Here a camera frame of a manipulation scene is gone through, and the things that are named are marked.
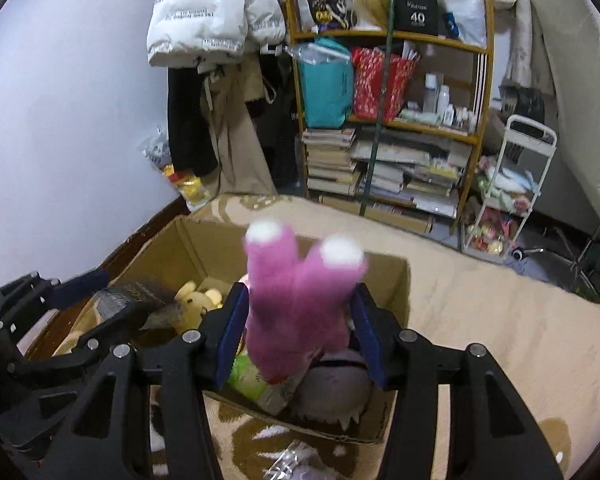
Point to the green tissue pack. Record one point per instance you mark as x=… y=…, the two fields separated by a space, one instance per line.
x=250 y=377

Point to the black box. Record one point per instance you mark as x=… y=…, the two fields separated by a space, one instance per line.
x=417 y=15

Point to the dark glossy packet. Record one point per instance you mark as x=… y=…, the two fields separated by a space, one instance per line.
x=135 y=295

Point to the red gift bag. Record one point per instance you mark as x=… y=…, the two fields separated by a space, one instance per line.
x=375 y=85

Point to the white curtain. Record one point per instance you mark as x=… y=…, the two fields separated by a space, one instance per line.
x=522 y=35

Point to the printed cardboard box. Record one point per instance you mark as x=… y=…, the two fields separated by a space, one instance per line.
x=205 y=255

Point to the white puffer jacket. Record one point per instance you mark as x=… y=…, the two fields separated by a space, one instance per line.
x=200 y=15

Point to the black garment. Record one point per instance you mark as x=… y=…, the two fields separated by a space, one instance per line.
x=280 y=135

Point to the purple-haired plush doll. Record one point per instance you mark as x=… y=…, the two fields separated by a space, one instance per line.
x=330 y=390

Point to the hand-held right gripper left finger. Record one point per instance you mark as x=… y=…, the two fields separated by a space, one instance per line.
x=232 y=332

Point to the beige printed blanket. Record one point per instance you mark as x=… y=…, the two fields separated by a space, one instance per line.
x=480 y=300

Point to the cream recliner chair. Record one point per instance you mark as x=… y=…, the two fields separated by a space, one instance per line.
x=570 y=85

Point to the pink bear plush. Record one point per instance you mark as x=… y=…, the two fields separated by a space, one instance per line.
x=295 y=310

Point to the teal bag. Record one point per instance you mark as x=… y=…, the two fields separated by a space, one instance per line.
x=325 y=90

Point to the white trolley cart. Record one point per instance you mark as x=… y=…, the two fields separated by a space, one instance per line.
x=526 y=119

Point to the wooden shelf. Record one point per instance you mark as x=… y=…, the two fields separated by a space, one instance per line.
x=430 y=37

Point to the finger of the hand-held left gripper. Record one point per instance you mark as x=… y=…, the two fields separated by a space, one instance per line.
x=85 y=281
x=55 y=360

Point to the stack of books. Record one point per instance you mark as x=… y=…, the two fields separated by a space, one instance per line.
x=330 y=160

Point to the pile of magazines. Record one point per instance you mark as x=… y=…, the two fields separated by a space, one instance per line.
x=420 y=170

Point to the group of white bottles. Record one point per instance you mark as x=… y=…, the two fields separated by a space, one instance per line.
x=445 y=105

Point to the clear plastic toy bag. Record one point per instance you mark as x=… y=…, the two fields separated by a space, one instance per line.
x=295 y=460

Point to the yellow bear plush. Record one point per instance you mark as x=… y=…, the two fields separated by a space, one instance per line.
x=192 y=305

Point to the green pole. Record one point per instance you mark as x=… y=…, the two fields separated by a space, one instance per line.
x=380 y=110

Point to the clear bag of snacks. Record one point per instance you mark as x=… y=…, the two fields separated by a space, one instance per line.
x=190 y=187

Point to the black coat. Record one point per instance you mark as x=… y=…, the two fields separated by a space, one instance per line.
x=190 y=125

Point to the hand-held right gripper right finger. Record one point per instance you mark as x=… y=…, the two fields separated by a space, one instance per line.
x=370 y=337

